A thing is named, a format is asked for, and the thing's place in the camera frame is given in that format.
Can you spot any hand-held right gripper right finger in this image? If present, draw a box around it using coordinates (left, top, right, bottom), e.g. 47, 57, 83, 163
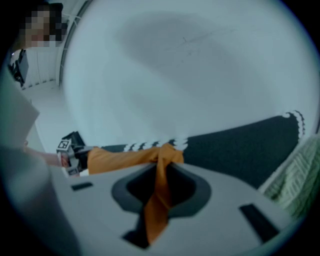
149, 163, 298, 256

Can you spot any orange cushion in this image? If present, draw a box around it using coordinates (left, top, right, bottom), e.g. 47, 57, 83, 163
86, 143, 186, 246

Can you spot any person's left hand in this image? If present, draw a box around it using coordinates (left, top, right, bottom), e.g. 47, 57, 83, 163
57, 152, 70, 168

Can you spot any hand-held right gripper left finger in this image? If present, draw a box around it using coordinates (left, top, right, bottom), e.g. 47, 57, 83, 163
49, 162, 157, 256

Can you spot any green white blanket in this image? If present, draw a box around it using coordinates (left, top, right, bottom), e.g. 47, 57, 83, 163
262, 136, 320, 221

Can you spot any person's left forearm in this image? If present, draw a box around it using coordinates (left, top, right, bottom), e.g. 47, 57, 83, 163
23, 146, 60, 166

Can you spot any black white striped sofa cover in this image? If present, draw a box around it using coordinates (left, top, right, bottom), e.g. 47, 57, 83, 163
99, 109, 306, 190

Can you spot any person's head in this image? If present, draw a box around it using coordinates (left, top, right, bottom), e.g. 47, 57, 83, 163
18, 2, 68, 50

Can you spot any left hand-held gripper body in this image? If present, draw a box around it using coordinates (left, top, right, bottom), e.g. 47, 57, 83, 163
56, 139, 92, 177

